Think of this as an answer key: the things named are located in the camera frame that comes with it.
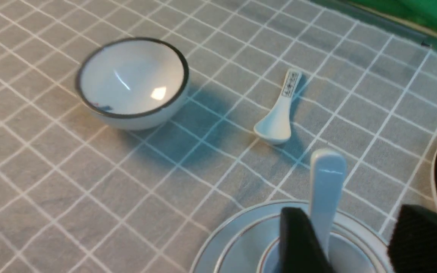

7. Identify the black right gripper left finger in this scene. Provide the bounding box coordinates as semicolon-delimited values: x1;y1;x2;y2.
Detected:
279;207;334;273

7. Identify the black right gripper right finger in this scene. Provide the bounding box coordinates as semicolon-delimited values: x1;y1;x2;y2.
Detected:
388;204;437;273

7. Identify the thin-rimmed shallow white bowl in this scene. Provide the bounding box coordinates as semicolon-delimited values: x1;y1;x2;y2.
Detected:
213;213;384;273

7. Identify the plain white ceramic spoon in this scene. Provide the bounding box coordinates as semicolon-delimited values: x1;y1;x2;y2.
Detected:
309;148;347;257

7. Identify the thin-rimmed white plate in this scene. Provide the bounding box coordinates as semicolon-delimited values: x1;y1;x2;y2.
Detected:
189;200;395;273

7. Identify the white spoon with lettering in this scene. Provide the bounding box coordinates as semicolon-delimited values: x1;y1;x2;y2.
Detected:
253;69;302;145

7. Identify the green backdrop cloth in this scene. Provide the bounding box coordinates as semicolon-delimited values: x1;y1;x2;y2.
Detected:
353;0;437;32

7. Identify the black-rimmed white bowl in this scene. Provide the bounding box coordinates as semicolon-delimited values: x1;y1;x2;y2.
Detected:
75;37;190;131

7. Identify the grey checked tablecloth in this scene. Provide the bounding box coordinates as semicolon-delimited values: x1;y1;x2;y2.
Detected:
0;0;437;273

